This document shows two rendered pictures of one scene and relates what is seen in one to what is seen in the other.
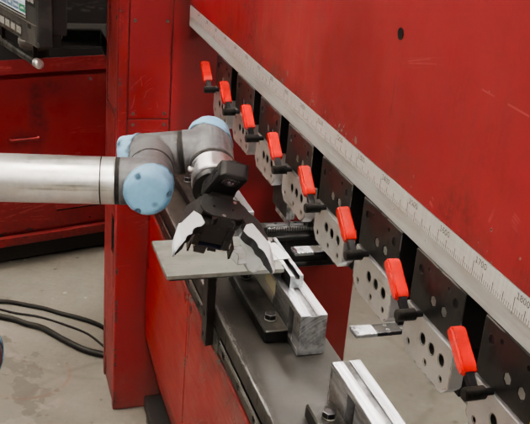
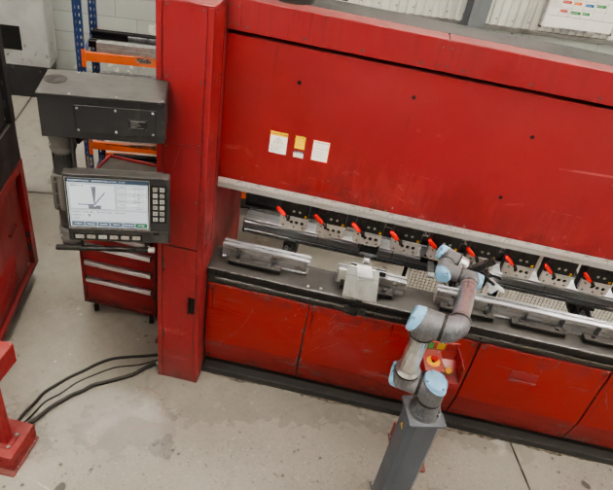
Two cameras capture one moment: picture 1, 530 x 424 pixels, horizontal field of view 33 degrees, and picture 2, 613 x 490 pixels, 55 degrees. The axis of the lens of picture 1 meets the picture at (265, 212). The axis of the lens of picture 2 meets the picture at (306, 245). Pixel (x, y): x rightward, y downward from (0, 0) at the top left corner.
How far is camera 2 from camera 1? 2.98 m
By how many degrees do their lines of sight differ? 60
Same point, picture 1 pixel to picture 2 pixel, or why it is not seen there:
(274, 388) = not seen: hidden behind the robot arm
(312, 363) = (408, 295)
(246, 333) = (382, 301)
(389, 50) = (491, 201)
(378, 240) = (484, 251)
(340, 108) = (450, 218)
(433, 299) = (521, 260)
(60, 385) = (158, 397)
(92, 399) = (180, 387)
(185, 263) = (367, 294)
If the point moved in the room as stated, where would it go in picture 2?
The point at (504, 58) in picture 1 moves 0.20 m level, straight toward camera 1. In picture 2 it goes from (561, 203) to (602, 224)
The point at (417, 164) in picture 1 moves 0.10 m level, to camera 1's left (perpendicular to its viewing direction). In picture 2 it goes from (511, 229) to (507, 239)
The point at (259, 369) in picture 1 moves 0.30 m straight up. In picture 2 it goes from (408, 308) to (422, 266)
